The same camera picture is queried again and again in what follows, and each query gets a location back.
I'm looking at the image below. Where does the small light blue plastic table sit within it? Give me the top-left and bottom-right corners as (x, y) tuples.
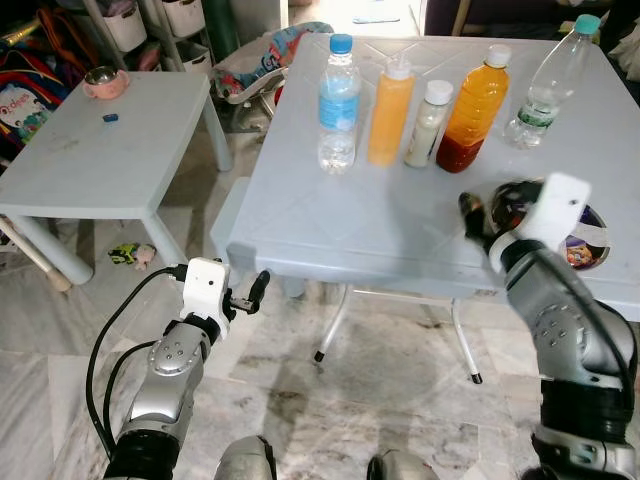
(0, 70), (233, 287)

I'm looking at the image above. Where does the white storage bin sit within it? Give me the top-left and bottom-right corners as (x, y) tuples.
(95, 0), (149, 53)
(160, 0), (206, 39)

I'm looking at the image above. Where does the basket with printed cloth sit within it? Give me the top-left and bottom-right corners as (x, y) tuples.
(215, 22), (336, 107)

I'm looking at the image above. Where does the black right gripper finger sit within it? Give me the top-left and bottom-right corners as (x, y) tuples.
(459, 192), (489, 241)

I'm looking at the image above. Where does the clear bottle teal cap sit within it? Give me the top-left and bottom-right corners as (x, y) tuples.
(503, 14), (603, 151)

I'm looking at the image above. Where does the dark sofa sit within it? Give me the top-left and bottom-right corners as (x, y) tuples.
(425, 0), (640, 41)

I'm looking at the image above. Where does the purple printed bag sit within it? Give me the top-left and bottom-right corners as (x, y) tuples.
(565, 205), (613, 269)

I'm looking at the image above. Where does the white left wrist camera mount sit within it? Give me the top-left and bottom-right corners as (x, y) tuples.
(182, 257), (234, 323)

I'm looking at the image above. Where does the blue label water bottle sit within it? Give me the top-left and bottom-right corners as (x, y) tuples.
(317, 33), (362, 176)

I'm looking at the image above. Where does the large light blue plastic table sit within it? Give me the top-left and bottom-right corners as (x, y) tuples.
(210, 35), (640, 387)

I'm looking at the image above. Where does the small green black toy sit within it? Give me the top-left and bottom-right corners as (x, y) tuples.
(108, 242), (157, 273)

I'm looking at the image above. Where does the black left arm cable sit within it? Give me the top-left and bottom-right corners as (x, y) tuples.
(85, 264), (193, 461)

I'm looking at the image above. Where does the dark green cylinder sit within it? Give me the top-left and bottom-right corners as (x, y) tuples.
(205, 0), (241, 61)

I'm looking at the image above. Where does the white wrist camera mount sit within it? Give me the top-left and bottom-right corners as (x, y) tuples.
(517, 172), (594, 251)
(182, 257), (234, 323)

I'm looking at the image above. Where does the pink bowl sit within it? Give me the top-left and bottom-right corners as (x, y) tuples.
(81, 66), (125, 100)

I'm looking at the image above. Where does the silver robot leg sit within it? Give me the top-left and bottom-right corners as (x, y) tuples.
(365, 450), (441, 480)
(215, 435), (279, 480)

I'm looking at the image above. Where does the orange squeeze bottle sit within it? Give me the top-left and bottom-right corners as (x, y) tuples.
(366, 55), (416, 168)

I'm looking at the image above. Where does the small white cap jar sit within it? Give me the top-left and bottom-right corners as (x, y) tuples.
(404, 80), (454, 169)

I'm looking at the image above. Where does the red black backpack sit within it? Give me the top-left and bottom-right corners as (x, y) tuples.
(0, 10), (96, 103)

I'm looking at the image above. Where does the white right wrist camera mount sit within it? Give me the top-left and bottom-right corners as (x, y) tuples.
(517, 172), (594, 251)

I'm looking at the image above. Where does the beige wooden stick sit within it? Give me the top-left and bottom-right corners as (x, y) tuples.
(0, 215), (73, 293)

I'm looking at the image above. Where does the white printed plastic bag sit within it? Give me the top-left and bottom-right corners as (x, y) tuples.
(0, 80), (47, 151)

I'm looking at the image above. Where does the silver left robot leg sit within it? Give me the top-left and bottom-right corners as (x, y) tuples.
(215, 435), (279, 480)

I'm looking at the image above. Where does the silver right robot leg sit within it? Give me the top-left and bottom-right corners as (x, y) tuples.
(365, 450), (441, 480)

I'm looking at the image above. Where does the orange liquid plastic bottle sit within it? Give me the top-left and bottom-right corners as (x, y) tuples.
(436, 44), (513, 174)

